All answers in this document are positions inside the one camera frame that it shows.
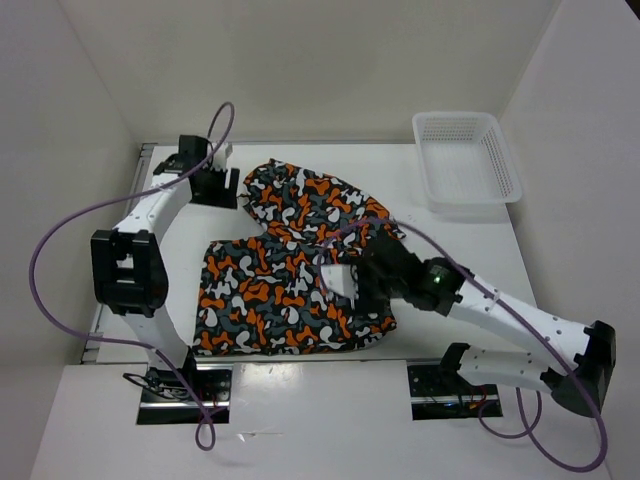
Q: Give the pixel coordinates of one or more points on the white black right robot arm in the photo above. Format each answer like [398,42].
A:
[570,361]

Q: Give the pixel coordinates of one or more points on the white plastic basket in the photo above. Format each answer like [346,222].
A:
[465,162]

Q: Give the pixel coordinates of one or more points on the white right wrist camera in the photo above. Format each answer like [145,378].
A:
[340,280]

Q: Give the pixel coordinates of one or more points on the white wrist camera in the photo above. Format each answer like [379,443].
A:
[340,280]
[220,156]

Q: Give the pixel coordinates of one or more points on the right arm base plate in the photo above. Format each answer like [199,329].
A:
[435,395]

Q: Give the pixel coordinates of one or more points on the orange camouflage shorts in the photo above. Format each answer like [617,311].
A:
[263,294]

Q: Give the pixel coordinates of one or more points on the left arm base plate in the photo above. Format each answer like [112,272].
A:
[165,401]

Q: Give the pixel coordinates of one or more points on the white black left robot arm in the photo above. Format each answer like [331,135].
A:
[129,274]

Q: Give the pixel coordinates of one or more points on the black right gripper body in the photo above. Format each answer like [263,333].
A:
[373,289]

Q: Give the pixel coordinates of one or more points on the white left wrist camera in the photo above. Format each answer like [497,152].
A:
[220,156]

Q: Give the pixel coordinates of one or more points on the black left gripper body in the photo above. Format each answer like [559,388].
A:
[214,192]

